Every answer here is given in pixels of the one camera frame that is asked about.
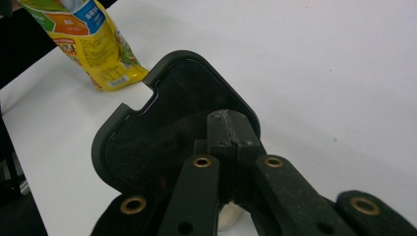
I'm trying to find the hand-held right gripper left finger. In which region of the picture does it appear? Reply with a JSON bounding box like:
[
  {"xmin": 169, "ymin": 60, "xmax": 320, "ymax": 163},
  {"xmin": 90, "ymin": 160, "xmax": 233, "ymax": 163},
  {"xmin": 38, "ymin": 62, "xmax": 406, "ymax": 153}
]
[{"xmin": 156, "ymin": 109, "xmax": 237, "ymax": 236}]

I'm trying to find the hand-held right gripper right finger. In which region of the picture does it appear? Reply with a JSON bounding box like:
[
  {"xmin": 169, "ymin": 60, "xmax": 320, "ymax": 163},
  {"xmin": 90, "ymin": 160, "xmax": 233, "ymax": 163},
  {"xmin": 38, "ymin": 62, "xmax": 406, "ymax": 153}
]
[{"xmin": 229, "ymin": 110, "xmax": 358, "ymax": 236}]

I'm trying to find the yellow spout pouch green cap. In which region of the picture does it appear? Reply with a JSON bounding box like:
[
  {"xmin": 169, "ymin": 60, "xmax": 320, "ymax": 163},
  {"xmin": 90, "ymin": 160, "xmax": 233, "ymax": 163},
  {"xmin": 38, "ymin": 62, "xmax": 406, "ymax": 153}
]
[{"xmin": 18, "ymin": 0, "xmax": 150, "ymax": 92}]

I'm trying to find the white table sheet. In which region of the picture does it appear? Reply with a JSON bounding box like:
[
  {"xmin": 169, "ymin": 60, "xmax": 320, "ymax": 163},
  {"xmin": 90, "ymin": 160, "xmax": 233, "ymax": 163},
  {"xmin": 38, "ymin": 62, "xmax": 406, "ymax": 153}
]
[{"xmin": 0, "ymin": 0, "xmax": 417, "ymax": 236}]

